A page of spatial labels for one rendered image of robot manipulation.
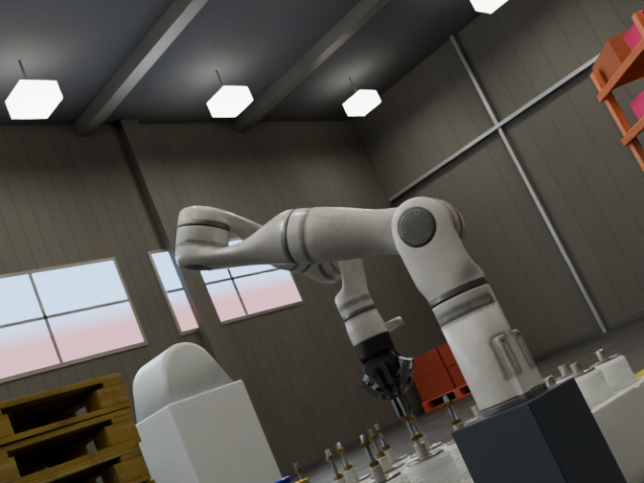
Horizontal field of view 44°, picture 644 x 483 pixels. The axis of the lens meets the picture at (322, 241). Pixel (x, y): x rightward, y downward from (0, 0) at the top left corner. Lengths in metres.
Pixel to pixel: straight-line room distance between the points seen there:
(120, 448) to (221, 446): 2.98
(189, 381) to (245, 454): 0.74
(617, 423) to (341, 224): 0.90
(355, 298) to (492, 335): 0.47
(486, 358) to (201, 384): 5.58
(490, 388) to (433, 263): 0.19
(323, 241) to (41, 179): 9.44
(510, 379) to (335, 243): 0.34
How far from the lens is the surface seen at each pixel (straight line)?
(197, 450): 6.42
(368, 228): 1.26
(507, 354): 1.15
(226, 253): 1.34
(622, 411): 1.94
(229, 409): 6.67
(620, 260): 12.72
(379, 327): 1.56
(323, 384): 11.72
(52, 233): 10.28
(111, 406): 3.66
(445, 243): 1.16
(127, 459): 3.60
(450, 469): 1.56
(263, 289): 11.62
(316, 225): 1.26
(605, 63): 8.27
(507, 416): 1.13
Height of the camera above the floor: 0.37
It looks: 12 degrees up
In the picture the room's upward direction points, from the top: 24 degrees counter-clockwise
